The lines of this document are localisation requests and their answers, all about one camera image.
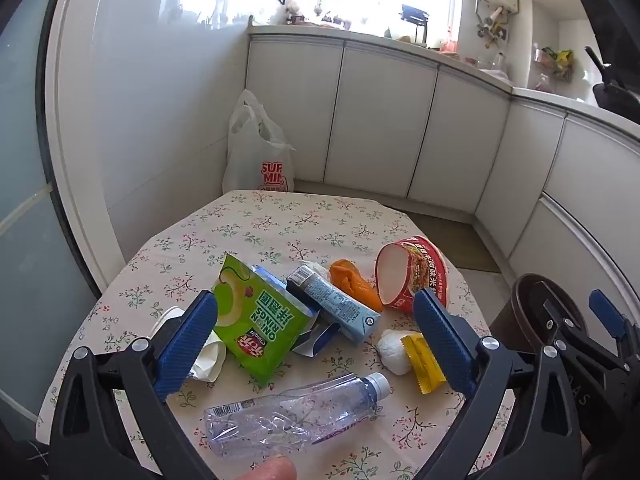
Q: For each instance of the clear plastic bottle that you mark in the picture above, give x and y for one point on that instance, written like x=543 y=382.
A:
x=290 y=410

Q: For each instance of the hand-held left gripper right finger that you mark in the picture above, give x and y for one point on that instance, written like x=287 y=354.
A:
x=445 y=345

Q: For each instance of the light blue drink carton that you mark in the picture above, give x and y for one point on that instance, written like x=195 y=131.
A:
x=340 y=310

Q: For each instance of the brown trash bin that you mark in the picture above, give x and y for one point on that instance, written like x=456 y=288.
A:
x=525 y=310

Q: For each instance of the brown floor mat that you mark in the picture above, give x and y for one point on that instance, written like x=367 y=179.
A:
x=450 y=240

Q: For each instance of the black stand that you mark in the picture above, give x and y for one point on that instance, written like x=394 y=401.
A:
x=415 y=17

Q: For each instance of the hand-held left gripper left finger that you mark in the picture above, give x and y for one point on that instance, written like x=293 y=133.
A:
x=187 y=345

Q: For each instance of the green snack packet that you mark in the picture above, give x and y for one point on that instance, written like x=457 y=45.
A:
x=260 y=320

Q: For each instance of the white paper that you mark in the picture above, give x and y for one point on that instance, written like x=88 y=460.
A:
x=209 y=360

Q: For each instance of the orange peel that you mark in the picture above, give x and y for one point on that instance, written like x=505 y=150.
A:
x=352 y=280

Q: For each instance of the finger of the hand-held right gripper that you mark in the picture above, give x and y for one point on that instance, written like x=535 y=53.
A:
x=606 y=311
x=565 y=327

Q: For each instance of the white kitchen cabinet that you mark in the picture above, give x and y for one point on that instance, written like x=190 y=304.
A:
x=380 y=125

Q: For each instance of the red instant noodle cup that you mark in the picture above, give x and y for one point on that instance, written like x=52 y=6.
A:
x=425 y=270

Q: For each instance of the white tissue ball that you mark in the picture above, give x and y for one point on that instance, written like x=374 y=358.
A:
x=392 y=352

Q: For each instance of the white plastic bag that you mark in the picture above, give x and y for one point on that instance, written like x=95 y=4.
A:
x=260 y=160

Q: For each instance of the frosted glass door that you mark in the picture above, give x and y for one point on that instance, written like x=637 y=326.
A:
x=30 y=160

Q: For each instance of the black frying pan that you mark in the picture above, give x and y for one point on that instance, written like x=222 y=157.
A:
x=612 y=92

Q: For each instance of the yellow wrapper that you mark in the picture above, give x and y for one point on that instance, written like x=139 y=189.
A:
x=425 y=365

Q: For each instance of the person's left hand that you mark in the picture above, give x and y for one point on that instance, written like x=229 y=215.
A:
x=272 y=470

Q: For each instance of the green yellow bag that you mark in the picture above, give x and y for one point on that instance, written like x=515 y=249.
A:
x=557 y=60

